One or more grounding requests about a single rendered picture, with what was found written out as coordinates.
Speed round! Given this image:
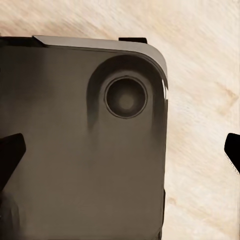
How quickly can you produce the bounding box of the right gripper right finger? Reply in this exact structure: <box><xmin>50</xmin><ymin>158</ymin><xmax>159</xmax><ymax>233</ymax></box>
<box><xmin>224</xmin><ymin>132</ymin><xmax>240</xmax><ymax>173</ymax></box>

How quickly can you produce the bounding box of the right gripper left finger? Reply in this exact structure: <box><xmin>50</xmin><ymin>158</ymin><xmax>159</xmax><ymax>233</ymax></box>
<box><xmin>0</xmin><ymin>133</ymin><xmax>26</xmax><ymax>193</ymax></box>

